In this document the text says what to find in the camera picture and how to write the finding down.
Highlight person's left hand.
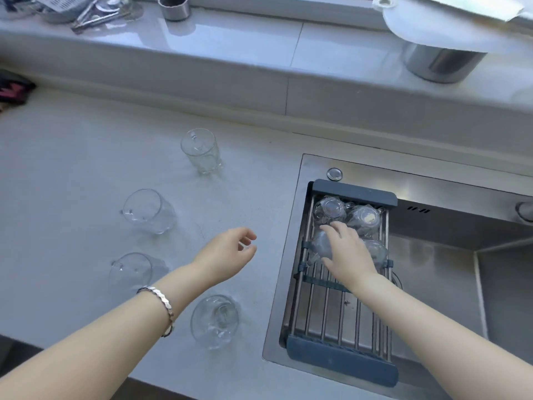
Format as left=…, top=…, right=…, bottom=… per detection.
left=189, top=227, right=258, bottom=286

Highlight person's right hand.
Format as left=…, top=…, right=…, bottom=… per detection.
left=318, top=222, right=380, bottom=289

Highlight clear glass mug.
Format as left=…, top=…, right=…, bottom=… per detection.
left=107, top=252, right=170, bottom=293
left=346, top=204, right=384, bottom=239
left=307, top=230, right=335, bottom=268
left=363, top=239, right=389, bottom=267
left=180, top=128, right=222, bottom=176
left=190, top=294, right=242, bottom=351
left=312, top=196, right=350, bottom=224
left=120, top=188, right=177, bottom=235

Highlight person's left forearm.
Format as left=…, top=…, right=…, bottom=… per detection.
left=0, top=262, right=207, bottom=400

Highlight person's right forearm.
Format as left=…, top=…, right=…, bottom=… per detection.
left=353, top=268, right=533, bottom=400

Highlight grey steel sink drying rack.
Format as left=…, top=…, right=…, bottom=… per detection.
left=286, top=179, right=399, bottom=388

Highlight stainless steel sink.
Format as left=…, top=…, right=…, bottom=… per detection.
left=262, top=153, right=533, bottom=400

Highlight small steel cup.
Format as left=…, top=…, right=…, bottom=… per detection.
left=158, top=0, right=192, bottom=22

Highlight white round lid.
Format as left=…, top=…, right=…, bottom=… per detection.
left=372, top=0, right=533, bottom=53

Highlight steel tongs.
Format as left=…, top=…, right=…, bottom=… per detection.
left=71, top=0, right=120, bottom=30

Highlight dark cloth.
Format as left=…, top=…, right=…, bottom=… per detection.
left=0, top=69, right=36, bottom=114

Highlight silver link bracelet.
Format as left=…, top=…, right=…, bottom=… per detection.
left=137, top=286, right=176, bottom=338

